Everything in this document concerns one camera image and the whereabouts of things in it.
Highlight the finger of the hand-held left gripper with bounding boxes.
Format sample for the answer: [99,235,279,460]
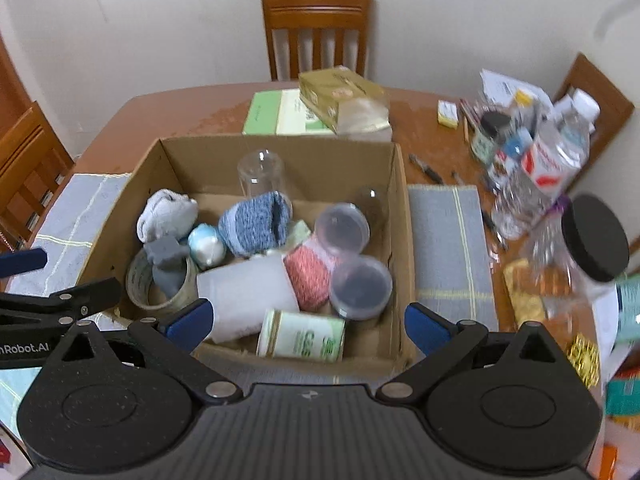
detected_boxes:
[0,247,48,278]
[0,277,123,333]

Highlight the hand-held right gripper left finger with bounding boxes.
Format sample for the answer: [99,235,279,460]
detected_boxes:
[47,297,242,403]

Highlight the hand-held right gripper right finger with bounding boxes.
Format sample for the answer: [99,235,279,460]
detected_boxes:
[375,302,571,401]

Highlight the translucent white plastic container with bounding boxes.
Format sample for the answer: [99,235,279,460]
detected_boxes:
[196,252,301,345]

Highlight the clear packing tape roll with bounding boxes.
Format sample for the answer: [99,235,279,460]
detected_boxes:
[125,247,201,311]

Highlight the grey plastic toy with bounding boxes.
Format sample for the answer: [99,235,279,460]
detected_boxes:
[144,236,192,298]

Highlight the clear jar of black clips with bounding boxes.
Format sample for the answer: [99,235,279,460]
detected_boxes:
[329,255,394,321]

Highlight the white sock with blue stripe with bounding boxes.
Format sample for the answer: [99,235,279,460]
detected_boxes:
[136,189,199,243]

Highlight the blue knitted sock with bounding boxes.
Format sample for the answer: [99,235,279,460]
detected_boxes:
[217,191,293,258]

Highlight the pink knitted sock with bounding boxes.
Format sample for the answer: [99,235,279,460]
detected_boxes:
[284,237,341,312]

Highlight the clear lidded plastic jar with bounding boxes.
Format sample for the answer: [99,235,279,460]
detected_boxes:
[314,186,388,255]

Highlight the brown cardboard box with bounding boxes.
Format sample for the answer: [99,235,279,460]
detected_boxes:
[80,136,418,366]

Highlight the blue checked towel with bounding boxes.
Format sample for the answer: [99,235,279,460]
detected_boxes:
[0,172,501,431]

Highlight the yellow snack packet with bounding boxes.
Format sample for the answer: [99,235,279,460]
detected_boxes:
[502,259,547,323]

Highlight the black pen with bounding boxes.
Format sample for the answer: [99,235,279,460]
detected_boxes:
[479,207,510,252]
[409,154,445,185]

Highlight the gold foil wrapper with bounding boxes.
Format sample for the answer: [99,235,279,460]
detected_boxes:
[567,332,601,386]

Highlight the wooden door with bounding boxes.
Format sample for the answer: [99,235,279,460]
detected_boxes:
[0,40,31,126]

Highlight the printed white paper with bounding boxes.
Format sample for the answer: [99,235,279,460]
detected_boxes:
[595,285,626,361]

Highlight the clear plastic water bottle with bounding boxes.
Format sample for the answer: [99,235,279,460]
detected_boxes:
[492,89,601,241]

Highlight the black lid snack jar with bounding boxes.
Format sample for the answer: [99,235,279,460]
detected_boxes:
[522,194,630,321]

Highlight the small blue cap bottle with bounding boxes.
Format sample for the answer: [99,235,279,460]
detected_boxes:
[492,127,533,181]

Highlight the teal plastic packets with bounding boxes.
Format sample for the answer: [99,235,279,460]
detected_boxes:
[615,272,640,343]

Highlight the small dark lid jar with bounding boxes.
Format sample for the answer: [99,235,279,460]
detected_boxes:
[470,111,512,163]

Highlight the teal orange box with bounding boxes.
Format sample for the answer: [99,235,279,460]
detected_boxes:
[602,367,640,418]

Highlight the small yellow white box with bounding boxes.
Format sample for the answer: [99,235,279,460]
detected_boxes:
[437,100,460,128]

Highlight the green white flat box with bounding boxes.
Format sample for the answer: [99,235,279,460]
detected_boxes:
[242,89,336,137]

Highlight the gold tissue box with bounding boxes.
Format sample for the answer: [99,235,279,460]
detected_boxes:
[298,66,392,136]

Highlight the white paper sheets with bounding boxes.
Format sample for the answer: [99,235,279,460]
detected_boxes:
[479,69,551,111]

